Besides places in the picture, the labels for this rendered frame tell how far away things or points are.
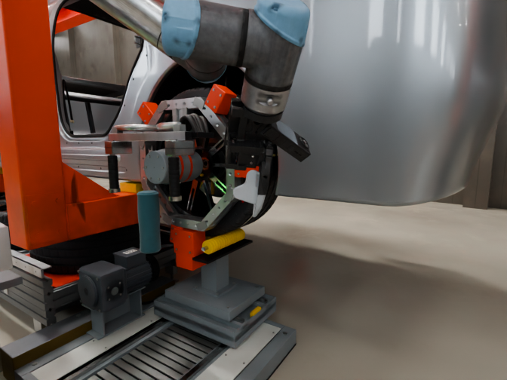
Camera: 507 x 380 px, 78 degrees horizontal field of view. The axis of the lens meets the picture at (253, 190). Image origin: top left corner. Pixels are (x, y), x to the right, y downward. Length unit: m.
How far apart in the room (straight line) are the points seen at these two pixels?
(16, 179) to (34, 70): 0.42
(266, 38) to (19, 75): 1.19
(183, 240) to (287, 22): 1.10
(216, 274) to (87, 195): 0.70
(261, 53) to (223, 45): 0.05
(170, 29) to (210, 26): 0.05
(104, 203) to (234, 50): 1.30
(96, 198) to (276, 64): 1.31
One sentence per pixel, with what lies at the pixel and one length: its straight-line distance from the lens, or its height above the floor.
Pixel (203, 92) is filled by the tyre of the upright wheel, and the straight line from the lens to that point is 1.38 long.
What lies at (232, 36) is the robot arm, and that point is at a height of 1.08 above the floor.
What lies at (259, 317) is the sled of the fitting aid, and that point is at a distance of 1.57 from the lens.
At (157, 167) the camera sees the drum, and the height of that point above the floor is 0.85.
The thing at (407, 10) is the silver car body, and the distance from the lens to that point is 1.11.
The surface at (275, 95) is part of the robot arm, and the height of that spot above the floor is 1.01.
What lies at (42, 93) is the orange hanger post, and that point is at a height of 1.13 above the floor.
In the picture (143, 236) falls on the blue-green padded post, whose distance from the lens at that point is 1.40.
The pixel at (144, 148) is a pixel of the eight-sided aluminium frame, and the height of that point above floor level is 0.92.
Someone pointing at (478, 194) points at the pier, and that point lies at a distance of 5.61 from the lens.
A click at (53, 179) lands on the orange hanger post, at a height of 0.80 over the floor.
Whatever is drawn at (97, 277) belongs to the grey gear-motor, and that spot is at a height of 0.39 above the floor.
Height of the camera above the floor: 0.94
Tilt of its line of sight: 8 degrees down
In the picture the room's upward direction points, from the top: straight up
